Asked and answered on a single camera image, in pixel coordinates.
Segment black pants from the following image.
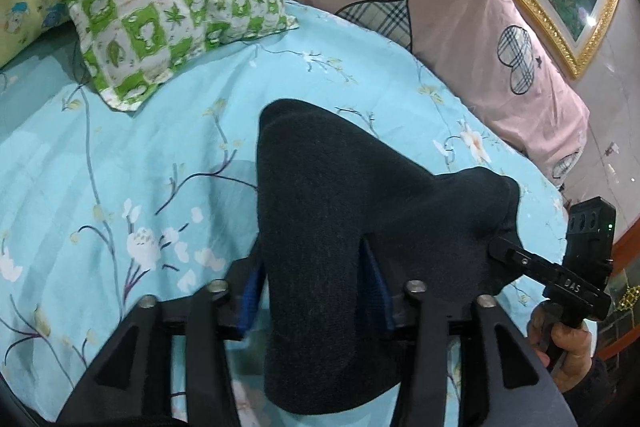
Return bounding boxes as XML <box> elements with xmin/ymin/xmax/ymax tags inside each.
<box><xmin>256</xmin><ymin>100</ymin><xmax>521</xmax><ymax>415</ymax></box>

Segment person's right hand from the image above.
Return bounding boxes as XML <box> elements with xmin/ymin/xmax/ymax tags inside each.
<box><xmin>527</xmin><ymin>303</ymin><xmax>592</xmax><ymax>393</ymax></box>

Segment light blue floral bedsheet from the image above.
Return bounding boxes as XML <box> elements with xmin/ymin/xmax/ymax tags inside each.
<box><xmin>1</xmin><ymin>2</ymin><xmax>566</xmax><ymax>420</ymax></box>

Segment pink plaid-heart quilt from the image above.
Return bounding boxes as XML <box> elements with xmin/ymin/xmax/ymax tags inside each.
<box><xmin>297</xmin><ymin>0</ymin><xmax>589</xmax><ymax>185</ymax></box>

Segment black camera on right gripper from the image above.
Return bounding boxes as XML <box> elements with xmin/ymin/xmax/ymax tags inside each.
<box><xmin>562</xmin><ymin>196</ymin><xmax>616</xmax><ymax>287</ymax></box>

